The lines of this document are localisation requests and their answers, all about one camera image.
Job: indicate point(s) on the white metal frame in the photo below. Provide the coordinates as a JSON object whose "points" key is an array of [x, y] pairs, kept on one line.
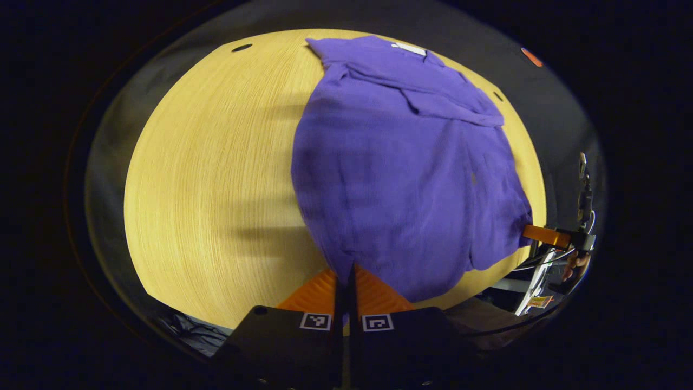
{"points": [[533, 284]]}

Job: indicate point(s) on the purple jacket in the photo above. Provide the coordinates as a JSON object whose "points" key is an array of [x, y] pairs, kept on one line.
{"points": [[406, 189]]}

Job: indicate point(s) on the dark crumpled cloth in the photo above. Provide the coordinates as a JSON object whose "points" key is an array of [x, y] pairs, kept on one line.
{"points": [[189, 331]]}

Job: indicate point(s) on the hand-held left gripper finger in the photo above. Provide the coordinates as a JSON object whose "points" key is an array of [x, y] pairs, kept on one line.
{"points": [[340, 303], [352, 303]]}

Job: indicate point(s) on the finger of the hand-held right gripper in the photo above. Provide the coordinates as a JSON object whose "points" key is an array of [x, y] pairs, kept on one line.
{"points": [[544, 235]]}

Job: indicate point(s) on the small orange white tag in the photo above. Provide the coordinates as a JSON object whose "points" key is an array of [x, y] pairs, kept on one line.
{"points": [[541, 301]]}

